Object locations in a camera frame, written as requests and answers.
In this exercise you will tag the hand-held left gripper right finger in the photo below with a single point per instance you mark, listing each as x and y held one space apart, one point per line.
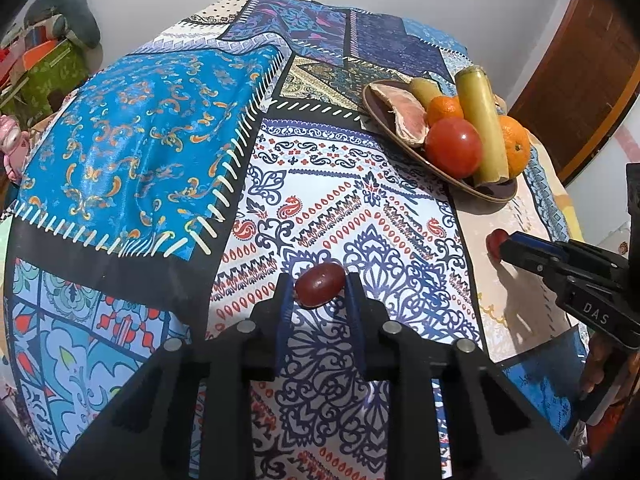
356 310

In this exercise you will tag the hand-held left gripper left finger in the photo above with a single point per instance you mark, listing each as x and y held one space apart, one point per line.
284 310

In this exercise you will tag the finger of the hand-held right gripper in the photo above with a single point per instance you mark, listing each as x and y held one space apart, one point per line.
535 242
525 260

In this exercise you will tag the small red cherry tomato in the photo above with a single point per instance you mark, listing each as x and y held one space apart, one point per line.
495 243

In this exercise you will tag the dark red date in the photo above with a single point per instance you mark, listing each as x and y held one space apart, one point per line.
317 285

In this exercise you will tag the dark purple plate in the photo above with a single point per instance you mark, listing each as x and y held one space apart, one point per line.
495 191

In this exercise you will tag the large orange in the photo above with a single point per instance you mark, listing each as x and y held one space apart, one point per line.
517 145

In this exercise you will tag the yellow sugarcane piece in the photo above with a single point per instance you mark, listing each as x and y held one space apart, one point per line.
425 90
480 120

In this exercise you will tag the small tangerine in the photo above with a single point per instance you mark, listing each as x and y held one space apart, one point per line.
445 109

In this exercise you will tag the peeled pink pomelo segment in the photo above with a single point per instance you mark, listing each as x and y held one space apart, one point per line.
405 115

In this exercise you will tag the person's right hand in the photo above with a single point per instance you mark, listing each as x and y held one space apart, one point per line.
595 365

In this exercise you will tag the brown wooden door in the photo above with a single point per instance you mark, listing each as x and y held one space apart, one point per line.
580 75

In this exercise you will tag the patchwork printed blanket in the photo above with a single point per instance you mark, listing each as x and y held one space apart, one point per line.
150 135

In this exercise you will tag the pink plush toy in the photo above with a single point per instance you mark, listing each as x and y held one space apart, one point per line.
10 145

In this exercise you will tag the green storage bag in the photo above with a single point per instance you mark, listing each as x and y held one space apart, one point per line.
55 75

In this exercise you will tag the grey neck pillow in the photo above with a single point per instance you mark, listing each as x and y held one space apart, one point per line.
75 10

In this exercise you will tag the red gift bag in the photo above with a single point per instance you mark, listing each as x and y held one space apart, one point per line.
7 65

